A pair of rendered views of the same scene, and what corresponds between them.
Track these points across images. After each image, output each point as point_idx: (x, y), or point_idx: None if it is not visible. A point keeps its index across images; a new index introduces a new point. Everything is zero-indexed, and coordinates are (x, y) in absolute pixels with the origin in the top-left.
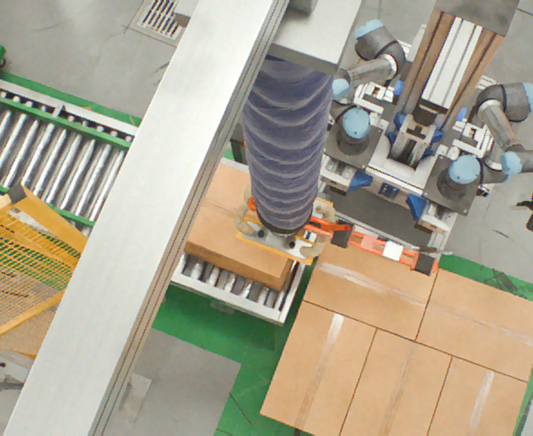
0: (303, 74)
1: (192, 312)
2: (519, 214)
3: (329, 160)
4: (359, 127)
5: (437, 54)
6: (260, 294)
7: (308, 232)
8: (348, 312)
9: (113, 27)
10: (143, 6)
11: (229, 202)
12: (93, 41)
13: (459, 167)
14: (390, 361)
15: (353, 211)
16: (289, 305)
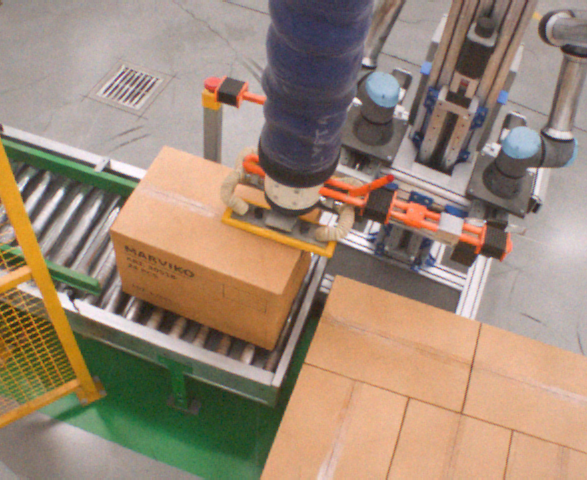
0: None
1: (141, 412)
2: (548, 297)
3: (342, 156)
4: (387, 90)
5: None
6: (243, 354)
7: (308, 278)
8: (368, 378)
9: (70, 96)
10: (105, 78)
11: (208, 200)
12: (44, 108)
13: (516, 137)
14: (432, 440)
15: (358, 279)
16: (286, 364)
